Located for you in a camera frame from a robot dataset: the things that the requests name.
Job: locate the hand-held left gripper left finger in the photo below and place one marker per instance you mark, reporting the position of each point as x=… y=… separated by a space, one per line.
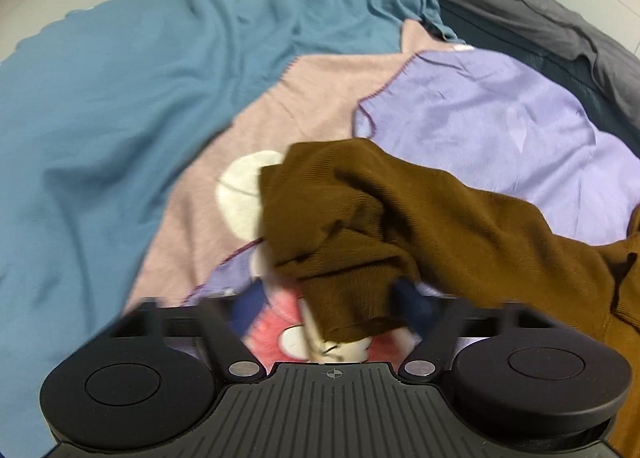
x=246 y=309

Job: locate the brown knit garment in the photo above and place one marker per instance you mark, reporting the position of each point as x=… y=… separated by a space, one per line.
x=450 y=218

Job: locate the purple pink printed blanket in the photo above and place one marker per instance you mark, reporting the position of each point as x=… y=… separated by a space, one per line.
x=460 y=103

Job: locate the blue quilt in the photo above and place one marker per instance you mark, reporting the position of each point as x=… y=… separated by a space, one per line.
x=125 y=103

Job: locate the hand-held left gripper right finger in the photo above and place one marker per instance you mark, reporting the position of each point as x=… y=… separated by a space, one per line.
x=411 y=304

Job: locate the dark teal bedding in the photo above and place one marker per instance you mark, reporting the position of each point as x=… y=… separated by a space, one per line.
x=520 y=53

